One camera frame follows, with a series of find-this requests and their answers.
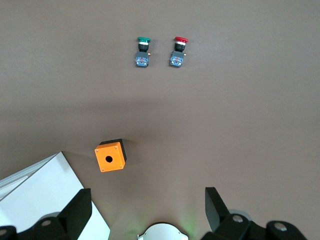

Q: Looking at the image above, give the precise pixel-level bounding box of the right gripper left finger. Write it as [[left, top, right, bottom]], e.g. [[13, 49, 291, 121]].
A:
[[16, 188, 93, 240]]

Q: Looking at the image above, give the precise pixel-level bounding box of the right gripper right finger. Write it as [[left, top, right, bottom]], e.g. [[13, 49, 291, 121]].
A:
[[202, 186, 267, 240]]

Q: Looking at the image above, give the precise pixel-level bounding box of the white drawer cabinet shell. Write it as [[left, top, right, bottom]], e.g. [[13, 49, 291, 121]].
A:
[[0, 150, 111, 240]]

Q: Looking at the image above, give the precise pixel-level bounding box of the red push button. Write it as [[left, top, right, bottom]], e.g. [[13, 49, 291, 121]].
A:
[[169, 35, 189, 69]]

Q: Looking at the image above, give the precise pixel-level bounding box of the green push button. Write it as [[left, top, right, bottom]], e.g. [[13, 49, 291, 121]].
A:
[[133, 36, 153, 68]]

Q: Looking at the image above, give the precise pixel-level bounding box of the orange button enclosure box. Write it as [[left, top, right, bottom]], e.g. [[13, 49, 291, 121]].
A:
[[94, 138, 128, 173]]

